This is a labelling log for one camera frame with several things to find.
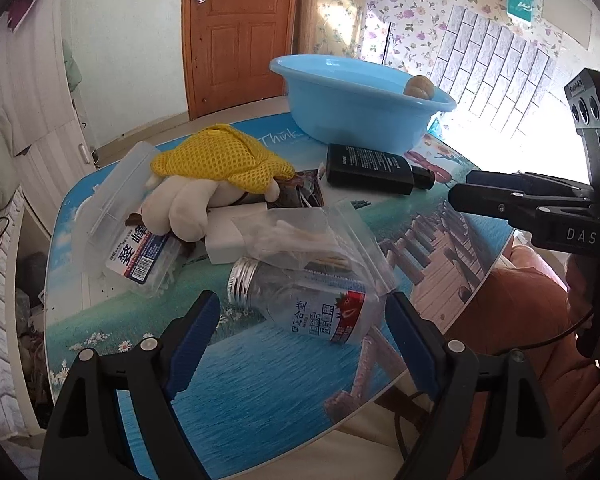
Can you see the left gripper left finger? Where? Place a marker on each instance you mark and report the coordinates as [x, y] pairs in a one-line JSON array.
[[86, 438]]

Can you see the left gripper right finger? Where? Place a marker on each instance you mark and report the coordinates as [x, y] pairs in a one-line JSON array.
[[517, 437]]

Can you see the clear plastic bottle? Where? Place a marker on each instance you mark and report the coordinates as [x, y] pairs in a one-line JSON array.
[[308, 303]]

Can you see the clear toothpick box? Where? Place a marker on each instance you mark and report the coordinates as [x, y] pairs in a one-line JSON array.
[[108, 242]]

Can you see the beige plush toy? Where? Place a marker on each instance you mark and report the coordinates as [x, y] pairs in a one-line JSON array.
[[420, 87]]

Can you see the black bottle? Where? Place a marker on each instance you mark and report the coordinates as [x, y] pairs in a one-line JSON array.
[[351, 167]]

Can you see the bag of cotton swabs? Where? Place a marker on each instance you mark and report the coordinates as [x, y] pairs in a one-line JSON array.
[[333, 239]]

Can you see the white charger block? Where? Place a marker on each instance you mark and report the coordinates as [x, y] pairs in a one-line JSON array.
[[223, 242]]

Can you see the snack packet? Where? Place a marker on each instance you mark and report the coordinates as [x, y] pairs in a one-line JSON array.
[[302, 191]]

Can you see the person right hand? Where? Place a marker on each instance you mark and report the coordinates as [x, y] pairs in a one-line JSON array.
[[580, 280]]

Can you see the blue plastic basin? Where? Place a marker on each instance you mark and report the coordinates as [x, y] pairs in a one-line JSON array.
[[349, 101]]

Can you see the white plush in yellow mesh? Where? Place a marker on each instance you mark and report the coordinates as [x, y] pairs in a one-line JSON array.
[[215, 167]]

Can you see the white wardrobe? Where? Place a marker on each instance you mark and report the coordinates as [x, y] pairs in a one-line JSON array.
[[47, 141]]

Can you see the brown wooden door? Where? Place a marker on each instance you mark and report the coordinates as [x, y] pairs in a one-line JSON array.
[[227, 47]]

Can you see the maroon towel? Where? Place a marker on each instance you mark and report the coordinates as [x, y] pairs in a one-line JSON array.
[[17, 11]]

